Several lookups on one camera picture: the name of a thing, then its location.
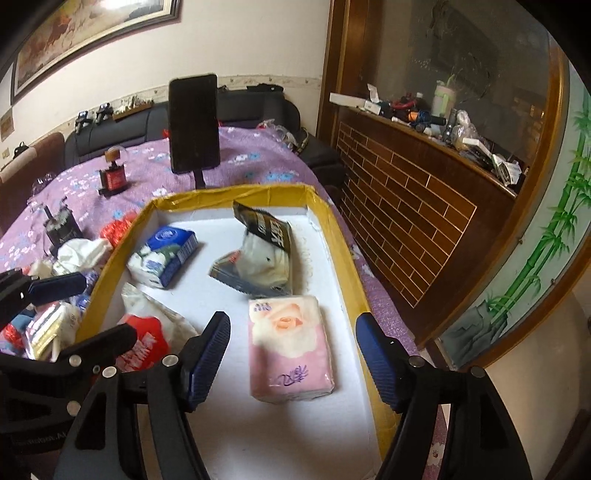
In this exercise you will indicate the purple floral tablecloth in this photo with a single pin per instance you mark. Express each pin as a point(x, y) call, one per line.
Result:
point(258, 161)

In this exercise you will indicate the yellow cardboard box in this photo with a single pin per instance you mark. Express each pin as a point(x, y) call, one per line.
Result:
point(341, 272)

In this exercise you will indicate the small dark figurine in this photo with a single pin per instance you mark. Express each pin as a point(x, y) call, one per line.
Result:
point(83, 121)
point(104, 113)

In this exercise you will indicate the framed painting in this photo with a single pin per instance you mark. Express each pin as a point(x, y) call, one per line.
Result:
point(92, 41)

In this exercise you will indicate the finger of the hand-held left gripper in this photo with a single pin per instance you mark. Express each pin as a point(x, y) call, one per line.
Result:
point(106, 342)
point(60, 285)

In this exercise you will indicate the black cylindrical motor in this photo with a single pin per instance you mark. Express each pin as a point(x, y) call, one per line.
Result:
point(60, 228)

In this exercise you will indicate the blue white plastic bag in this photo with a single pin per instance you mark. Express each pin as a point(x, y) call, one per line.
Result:
point(87, 288)

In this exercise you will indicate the blue white tissue pack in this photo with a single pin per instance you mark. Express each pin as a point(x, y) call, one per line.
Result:
point(166, 251)

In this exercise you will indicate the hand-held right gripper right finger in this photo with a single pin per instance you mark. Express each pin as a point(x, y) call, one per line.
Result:
point(378, 364)

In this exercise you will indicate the pink rose tissue pack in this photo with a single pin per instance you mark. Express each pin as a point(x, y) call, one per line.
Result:
point(291, 350)

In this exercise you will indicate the white tumbler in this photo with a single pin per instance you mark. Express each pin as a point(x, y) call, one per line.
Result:
point(443, 98)

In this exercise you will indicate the red plastic bag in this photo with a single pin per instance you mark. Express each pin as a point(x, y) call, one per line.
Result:
point(115, 230)

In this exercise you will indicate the wooden cabinet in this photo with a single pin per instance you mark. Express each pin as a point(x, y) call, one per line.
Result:
point(406, 194)

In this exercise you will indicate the black sofa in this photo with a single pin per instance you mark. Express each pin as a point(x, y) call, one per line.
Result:
point(152, 120)

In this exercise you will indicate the black tissue pack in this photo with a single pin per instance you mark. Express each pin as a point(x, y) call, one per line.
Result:
point(261, 261)

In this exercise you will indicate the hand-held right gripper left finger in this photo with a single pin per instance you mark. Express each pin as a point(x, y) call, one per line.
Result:
point(207, 364)

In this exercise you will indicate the brown chair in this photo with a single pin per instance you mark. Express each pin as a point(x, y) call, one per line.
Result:
point(41, 152)

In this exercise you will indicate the white cloth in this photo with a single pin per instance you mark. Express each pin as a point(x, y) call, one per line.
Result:
point(78, 256)

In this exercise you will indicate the red black device wooden knob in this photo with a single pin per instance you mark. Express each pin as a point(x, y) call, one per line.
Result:
point(112, 177)

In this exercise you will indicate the black smartphone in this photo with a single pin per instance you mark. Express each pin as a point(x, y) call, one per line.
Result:
point(194, 124)

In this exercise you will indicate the red white tissue pack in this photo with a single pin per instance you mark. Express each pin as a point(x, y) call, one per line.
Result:
point(147, 332)

